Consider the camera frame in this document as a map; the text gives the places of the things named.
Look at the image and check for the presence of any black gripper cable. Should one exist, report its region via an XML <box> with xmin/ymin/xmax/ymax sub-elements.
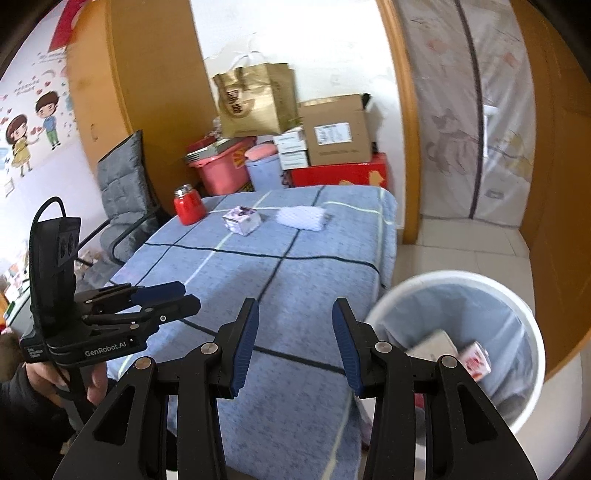
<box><xmin>28</xmin><ymin>196</ymin><xmax>70</xmax><ymax>224</ymax></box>

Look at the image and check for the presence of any blue plaid tablecloth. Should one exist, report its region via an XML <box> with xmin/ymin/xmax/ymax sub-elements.
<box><xmin>108</xmin><ymin>185</ymin><xmax>399</xmax><ymax>480</ymax></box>

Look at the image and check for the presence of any plain white box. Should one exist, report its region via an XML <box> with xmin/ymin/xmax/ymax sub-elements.
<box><xmin>406</xmin><ymin>330</ymin><xmax>460</xmax><ymax>365</ymax></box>

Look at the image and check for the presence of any white round trash bin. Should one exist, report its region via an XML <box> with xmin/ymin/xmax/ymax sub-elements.
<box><xmin>362</xmin><ymin>271</ymin><xmax>546</xmax><ymax>437</ymax></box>

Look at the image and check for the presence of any white foam net sleeve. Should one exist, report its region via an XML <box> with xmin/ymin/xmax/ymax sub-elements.
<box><xmin>276</xmin><ymin>205</ymin><xmax>329</xmax><ymax>233</ymax></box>

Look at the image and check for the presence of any white carton with red print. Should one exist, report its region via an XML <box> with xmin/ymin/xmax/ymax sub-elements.
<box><xmin>458</xmin><ymin>340</ymin><xmax>490</xmax><ymax>383</ymax></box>

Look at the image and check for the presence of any brown paper bag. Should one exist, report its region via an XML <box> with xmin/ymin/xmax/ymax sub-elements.
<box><xmin>212</xmin><ymin>62</ymin><xmax>298</xmax><ymax>139</ymax></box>

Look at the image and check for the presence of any red thermos bottle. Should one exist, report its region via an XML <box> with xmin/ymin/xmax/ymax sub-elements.
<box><xmin>174</xmin><ymin>184</ymin><xmax>207</xmax><ymax>226</ymax></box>

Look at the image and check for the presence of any cartoon couple wall sticker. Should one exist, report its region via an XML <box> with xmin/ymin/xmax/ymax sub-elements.
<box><xmin>0</xmin><ymin>46</ymin><xmax>77</xmax><ymax>199</ymax></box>

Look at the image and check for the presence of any pink plastic basket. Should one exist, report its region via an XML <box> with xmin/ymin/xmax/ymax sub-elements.
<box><xmin>185</xmin><ymin>137</ymin><xmax>252</xmax><ymax>195</ymax></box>

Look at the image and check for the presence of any purple and white carton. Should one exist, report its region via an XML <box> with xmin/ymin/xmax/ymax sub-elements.
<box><xmin>222</xmin><ymin>206</ymin><xmax>262</xmax><ymax>237</ymax></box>

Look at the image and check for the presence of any translucent cartoon print curtain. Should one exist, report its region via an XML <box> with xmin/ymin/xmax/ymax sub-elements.
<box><xmin>399</xmin><ymin>0</ymin><xmax>536</xmax><ymax>227</ymax></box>

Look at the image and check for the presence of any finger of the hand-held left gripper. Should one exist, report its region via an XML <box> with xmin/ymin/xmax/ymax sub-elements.
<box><xmin>76</xmin><ymin>281</ymin><xmax>187</xmax><ymax>306</ymax></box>
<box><xmin>82</xmin><ymin>295</ymin><xmax>202</xmax><ymax>327</ymax></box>

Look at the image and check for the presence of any large red box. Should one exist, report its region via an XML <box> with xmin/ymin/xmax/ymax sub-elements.
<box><xmin>283</xmin><ymin>153</ymin><xmax>389</xmax><ymax>189</ymax></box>

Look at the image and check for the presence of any wooden door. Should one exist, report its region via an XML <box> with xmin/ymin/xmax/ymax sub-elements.
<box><xmin>517</xmin><ymin>0</ymin><xmax>591</xmax><ymax>384</ymax></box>

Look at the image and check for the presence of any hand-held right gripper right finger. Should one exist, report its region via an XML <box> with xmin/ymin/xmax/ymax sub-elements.
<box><xmin>332</xmin><ymin>298</ymin><xmax>539</xmax><ymax>480</ymax></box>

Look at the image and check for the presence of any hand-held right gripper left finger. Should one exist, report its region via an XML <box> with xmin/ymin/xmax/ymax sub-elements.
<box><xmin>53</xmin><ymin>298</ymin><xmax>260</xmax><ymax>480</ymax></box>

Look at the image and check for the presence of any red paper wall decoration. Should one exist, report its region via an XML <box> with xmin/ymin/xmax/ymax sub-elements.
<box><xmin>48</xmin><ymin>0</ymin><xmax>88</xmax><ymax>51</ymax></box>

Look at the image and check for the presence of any grey-blue plastic bin liner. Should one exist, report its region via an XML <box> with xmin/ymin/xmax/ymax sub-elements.
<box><xmin>369</xmin><ymin>281</ymin><xmax>532</xmax><ymax>416</ymax></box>

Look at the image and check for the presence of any person's left hand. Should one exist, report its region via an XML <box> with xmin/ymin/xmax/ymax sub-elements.
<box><xmin>25</xmin><ymin>361</ymin><xmax>110</xmax><ymax>407</ymax></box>

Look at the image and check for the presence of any wooden wardrobe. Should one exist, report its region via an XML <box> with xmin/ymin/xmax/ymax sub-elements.
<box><xmin>67</xmin><ymin>0</ymin><xmax>222</xmax><ymax>215</ymax></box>

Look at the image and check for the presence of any grey cushioned chair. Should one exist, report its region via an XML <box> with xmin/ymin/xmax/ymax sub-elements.
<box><xmin>76</xmin><ymin>130</ymin><xmax>174</xmax><ymax>278</ymax></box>

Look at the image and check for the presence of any blue bucket with pink lid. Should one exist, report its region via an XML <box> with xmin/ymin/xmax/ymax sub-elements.
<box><xmin>244</xmin><ymin>143</ymin><xmax>283</xmax><ymax>191</ymax></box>

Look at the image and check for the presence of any orange wooden door frame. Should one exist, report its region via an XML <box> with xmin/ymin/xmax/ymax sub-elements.
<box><xmin>375</xmin><ymin>0</ymin><xmax>423</xmax><ymax>246</ymax></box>

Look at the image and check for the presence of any brown cardboard box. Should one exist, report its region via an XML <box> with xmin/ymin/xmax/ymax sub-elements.
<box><xmin>299</xmin><ymin>93</ymin><xmax>374</xmax><ymax>167</ymax></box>

